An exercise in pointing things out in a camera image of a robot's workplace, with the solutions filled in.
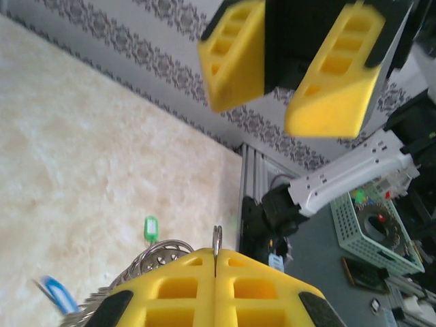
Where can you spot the stack of small metal rings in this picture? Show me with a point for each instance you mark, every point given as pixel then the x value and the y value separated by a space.
pixel 98 298

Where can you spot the blue plastic key tag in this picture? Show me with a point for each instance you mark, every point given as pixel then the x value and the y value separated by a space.
pixel 59 293

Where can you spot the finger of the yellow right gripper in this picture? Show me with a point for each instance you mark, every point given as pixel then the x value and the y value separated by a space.
pixel 334 78
pixel 238 61

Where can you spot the green plastic mesh basket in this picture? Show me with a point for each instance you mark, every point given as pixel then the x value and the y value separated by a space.
pixel 347 235

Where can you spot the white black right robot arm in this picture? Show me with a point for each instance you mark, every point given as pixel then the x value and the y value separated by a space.
pixel 340 184

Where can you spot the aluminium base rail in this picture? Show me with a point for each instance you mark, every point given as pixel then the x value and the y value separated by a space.
pixel 250 170

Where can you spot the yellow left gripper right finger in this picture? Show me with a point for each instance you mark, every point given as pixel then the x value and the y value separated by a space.
pixel 259 296

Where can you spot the green plastic key tag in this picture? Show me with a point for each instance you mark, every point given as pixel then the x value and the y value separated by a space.
pixel 151 228

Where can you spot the dark flat box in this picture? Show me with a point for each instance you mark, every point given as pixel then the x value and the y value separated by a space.
pixel 364 276

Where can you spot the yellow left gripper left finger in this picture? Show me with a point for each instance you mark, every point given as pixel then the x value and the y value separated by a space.
pixel 170 296

